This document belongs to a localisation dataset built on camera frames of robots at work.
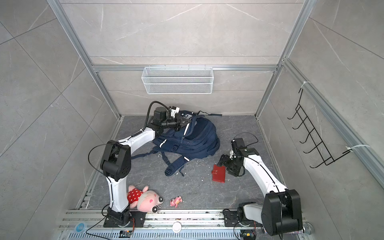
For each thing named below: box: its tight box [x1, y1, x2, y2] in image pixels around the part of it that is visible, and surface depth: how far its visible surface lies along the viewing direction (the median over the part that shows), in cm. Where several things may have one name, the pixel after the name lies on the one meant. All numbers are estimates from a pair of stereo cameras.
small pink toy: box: [169, 196, 183, 208], surface depth 79 cm
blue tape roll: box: [74, 222, 87, 233], surface depth 73 cm
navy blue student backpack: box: [131, 110, 222, 177], surface depth 93 cm
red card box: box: [211, 164, 226, 184], surface depth 90 cm
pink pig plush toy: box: [127, 185, 164, 213], surface depth 75 cm
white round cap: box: [172, 221, 182, 234], surface depth 73 cm
